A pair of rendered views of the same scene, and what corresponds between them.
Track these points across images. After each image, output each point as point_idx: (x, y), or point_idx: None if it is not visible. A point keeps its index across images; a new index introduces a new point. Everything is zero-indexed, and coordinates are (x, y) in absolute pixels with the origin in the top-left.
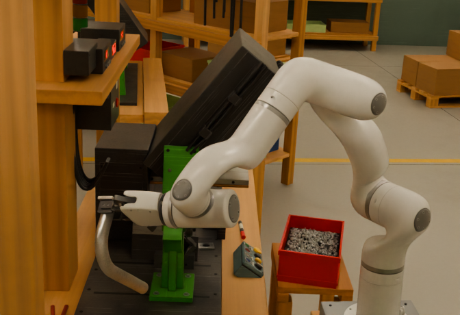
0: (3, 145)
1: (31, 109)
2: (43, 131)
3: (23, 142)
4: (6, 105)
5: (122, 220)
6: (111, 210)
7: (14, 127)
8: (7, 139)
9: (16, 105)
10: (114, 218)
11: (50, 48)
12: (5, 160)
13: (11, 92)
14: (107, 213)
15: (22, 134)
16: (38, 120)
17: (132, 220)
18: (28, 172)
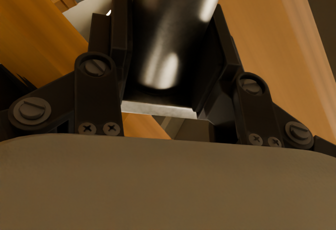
0: (304, 11)
1: (282, 97)
2: (65, 34)
3: (302, 42)
4: (325, 78)
5: (93, 54)
6: (244, 76)
7: (313, 56)
8: (307, 27)
9: (323, 90)
10: (132, 29)
11: (136, 129)
12: None
13: (329, 101)
14: (219, 35)
15: (307, 56)
16: (80, 43)
17: (154, 150)
18: None
